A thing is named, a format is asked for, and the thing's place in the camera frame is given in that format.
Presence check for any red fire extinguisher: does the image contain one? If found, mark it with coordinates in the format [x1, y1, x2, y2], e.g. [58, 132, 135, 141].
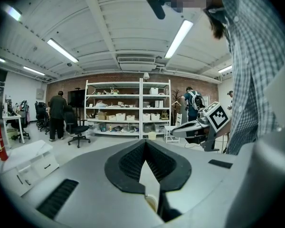
[0, 116, 9, 162]

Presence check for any black head-worn camera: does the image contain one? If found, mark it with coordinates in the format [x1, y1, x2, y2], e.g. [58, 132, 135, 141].
[144, 0, 172, 20]

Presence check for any white drawer cabinet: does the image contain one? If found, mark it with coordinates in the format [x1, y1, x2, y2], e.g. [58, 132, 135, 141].
[0, 140, 60, 197]

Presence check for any cream pedal trash bin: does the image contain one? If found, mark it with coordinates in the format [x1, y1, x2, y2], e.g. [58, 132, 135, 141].
[144, 193, 160, 213]

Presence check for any black office chair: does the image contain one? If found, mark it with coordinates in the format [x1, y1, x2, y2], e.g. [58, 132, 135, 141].
[9, 113, 31, 143]
[34, 101, 51, 135]
[64, 104, 92, 149]

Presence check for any black and white backpack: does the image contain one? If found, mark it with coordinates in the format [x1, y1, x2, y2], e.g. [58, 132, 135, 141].
[191, 91, 206, 112]

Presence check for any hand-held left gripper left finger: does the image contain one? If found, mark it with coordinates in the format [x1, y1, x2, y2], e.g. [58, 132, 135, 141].
[20, 139, 166, 228]

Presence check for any wooden coat rack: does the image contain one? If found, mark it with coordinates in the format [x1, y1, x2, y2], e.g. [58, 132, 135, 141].
[171, 89, 182, 107]

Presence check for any plaid shirt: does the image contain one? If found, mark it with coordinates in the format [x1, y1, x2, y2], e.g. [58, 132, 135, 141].
[205, 0, 285, 156]

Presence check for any white desk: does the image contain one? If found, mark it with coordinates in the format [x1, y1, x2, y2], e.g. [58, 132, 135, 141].
[1, 112, 26, 149]

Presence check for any narrow white shelf rack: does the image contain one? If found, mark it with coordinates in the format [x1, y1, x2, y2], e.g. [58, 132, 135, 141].
[140, 78, 172, 140]

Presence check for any wide white shelf rack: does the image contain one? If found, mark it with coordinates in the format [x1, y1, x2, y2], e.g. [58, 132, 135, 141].
[84, 78, 142, 140]

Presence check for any row of white storage bins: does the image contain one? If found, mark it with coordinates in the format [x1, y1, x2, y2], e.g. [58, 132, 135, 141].
[108, 112, 161, 122]

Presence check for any black television screen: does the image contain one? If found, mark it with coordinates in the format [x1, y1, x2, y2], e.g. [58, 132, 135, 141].
[67, 87, 86, 109]

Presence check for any white ceiling air conditioner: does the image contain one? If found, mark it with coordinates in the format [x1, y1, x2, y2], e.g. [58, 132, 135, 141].
[116, 56, 158, 72]

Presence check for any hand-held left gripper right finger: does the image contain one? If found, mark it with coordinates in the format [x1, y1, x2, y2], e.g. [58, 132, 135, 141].
[144, 139, 252, 224]

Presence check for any white wooden chair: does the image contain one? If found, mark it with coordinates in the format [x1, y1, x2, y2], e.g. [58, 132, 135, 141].
[164, 113, 183, 144]

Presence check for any person's right forearm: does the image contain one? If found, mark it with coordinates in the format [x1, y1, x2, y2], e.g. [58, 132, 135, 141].
[216, 126, 232, 142]

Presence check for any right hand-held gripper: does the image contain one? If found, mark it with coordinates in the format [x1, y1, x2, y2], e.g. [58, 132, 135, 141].
[170, 101, 231, 153]

